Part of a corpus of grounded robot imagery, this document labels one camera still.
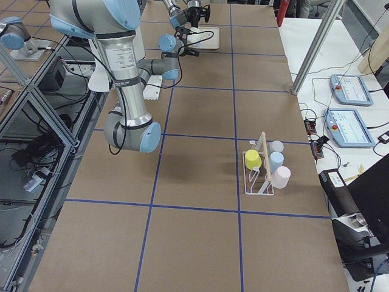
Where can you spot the teach pendant far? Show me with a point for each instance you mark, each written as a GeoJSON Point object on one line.
{"type": "Point", "coordinates": [350, 90]}

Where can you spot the aluminium frame post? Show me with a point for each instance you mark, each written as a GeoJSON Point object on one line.
{"type": "Point", "coordinates": [319, 38]}

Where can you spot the cream serving tray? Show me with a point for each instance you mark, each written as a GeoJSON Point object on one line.
{"type": "Point", "coordinates": [208, 39]}

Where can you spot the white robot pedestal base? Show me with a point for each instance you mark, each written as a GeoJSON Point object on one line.
{"type": "Point", "coordinates": [99, 80]}

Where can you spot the grey plastic cup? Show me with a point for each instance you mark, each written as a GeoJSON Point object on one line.
{"type": "Point", "coordinates": [275, 146]}

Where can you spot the pale green plastic cup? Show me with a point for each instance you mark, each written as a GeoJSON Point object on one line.
{"type": "Point", "coordinates": [195, 30]}

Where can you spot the white wire cup rack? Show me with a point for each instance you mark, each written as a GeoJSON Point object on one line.
{"type": "Point", "coordinates": [259, 180]}

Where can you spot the yellow plastic cup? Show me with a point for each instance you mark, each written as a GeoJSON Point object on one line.
{"type": "Point", "coordinates": [252, 159]}

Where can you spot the pink plastic cup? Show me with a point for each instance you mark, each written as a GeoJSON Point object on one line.
{"type": "Point", "coordinates": [280, 177]}

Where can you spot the light blue cup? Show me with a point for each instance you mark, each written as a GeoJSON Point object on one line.
{"type": "Point", "coordinates": [276, 160]}

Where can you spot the teach pendant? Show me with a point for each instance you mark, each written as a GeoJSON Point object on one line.
{"type": "Point", "coordinates": [350, 90]}
{"type": "Point", "coordinates": [347, 129]}

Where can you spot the teach pendant near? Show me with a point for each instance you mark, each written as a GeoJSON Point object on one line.
{"type": "Point", "coordinates": [347, 129]}

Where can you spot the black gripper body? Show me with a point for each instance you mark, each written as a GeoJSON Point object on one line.
{"type": "Point", "coordinates": [185, 52]}
{"type": "Point", "coordinates": [192, 7]}

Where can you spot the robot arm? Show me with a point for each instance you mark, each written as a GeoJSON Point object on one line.
{"type": "Point", "coordinates": [176, 14]}
{"type": "Point", "coordinates": [113, 24]}

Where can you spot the red fire extinguisher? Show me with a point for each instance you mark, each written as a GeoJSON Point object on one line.
{"type": "Point", "coordinates": [282, 12]}

